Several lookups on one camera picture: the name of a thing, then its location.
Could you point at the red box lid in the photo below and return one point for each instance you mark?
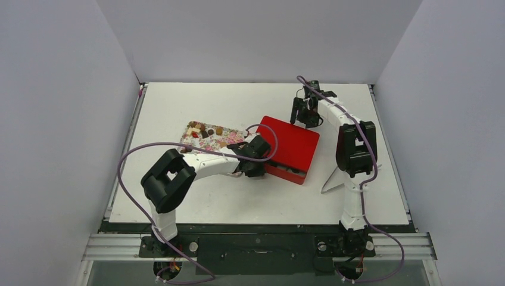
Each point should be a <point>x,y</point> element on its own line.
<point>296,146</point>

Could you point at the red chocolate box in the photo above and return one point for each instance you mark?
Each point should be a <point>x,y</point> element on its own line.
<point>289,174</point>

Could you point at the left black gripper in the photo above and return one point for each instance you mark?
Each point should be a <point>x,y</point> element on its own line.
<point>259,171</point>

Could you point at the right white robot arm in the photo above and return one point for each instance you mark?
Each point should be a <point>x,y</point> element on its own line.
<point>355,155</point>

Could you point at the metal serving tongs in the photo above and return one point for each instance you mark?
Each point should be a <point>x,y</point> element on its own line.
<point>335,181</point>

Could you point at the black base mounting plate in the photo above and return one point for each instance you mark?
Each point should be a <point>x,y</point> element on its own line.
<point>232,249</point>

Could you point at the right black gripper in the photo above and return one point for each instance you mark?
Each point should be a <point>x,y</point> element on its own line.
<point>304,109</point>

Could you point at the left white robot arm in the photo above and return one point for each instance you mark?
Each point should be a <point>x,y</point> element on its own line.
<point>168,181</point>

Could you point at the floral rectangular tray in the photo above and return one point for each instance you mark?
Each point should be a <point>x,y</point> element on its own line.
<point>207,137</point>

